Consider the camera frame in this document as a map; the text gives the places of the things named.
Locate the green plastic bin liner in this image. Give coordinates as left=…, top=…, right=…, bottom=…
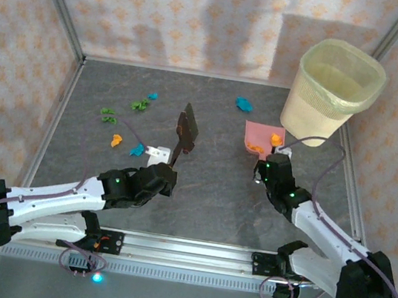
left=293, top=34, right=392, bottom=121

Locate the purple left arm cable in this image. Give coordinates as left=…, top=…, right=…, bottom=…
left=0, top=100, right=151, bottom=282

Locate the large blue paper scrap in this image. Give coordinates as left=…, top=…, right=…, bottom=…
left=234, top=96, right=255, bottom=113

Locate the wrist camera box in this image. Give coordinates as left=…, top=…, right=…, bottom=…
left=274, top=144, right=293, bottom=158
left=142, top=143, right=170, bottom=170

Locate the cream mesh waste bin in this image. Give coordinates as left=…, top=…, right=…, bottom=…
left=276, top=33, right=391, bottom=157

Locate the grey slotted cable duct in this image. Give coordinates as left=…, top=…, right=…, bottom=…
left=0, top=243, right=366, bottom=298

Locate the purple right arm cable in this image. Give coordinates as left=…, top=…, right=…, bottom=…
left=258, top=131, right=398, bottom=298

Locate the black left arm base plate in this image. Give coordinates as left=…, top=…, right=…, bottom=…
left=56, top=223, right=124, bottom=256

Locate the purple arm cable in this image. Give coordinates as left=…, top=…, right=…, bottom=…
left=258, top=131, right=398, bottom=298
left=0, top=100, right=151, bottom=282

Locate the pink plastic dustpan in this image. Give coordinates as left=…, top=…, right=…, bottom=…
left=239, top=119, right=288, bottom=166

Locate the aluminium table edge rail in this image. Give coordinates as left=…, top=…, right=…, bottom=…
left=9, top=53, right=85, bottom=221
left=321, top=121, right=390, bottom=264

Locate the black cable port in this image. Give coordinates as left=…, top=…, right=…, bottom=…
left=66, top=252, right=94, bottom=277

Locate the brown hand brush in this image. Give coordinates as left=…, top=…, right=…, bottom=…
left=168, top=100, right=205, bottom=173

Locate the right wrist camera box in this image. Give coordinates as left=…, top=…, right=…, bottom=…
left=274, top=144, right=293, bottom=158

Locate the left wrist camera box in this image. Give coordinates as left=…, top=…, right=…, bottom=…
left=142, top=143, right=170, bottom=170

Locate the aluminium mounting rail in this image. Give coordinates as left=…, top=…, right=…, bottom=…
left=0, top=211, right=390, bottom=297

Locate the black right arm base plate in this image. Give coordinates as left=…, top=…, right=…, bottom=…
left=249, top=251, right=320, bottom=285

